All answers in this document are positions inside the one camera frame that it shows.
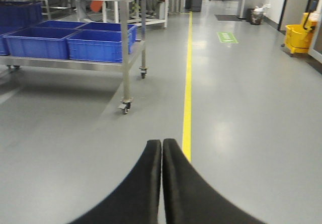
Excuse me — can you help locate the trash can with bag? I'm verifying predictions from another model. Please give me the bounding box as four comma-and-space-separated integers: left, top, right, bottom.
250, 4, 270, 25

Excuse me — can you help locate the blue bin front right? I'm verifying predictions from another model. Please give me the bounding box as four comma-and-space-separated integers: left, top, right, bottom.
66, 30, 123, 63

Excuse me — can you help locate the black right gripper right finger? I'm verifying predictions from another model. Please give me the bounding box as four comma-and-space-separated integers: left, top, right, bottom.
162, 138, 262, 223

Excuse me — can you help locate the blue bin front left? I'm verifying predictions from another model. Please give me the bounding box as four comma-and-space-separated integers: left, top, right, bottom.
4, 27, 77, 59

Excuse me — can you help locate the steel wheeled cart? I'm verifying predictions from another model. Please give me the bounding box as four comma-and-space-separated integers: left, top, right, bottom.
1, 0, 147, 114

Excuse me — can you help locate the blue bin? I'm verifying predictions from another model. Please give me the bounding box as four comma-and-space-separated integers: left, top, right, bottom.
4, 27, 77, 59
66, 30, 123, 63

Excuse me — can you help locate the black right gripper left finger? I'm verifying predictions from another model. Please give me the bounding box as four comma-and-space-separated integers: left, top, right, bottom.
71, 139, 162, 223

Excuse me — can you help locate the yellow mop bucket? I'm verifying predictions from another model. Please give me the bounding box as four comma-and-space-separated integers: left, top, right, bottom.
281, 11, 317, 57

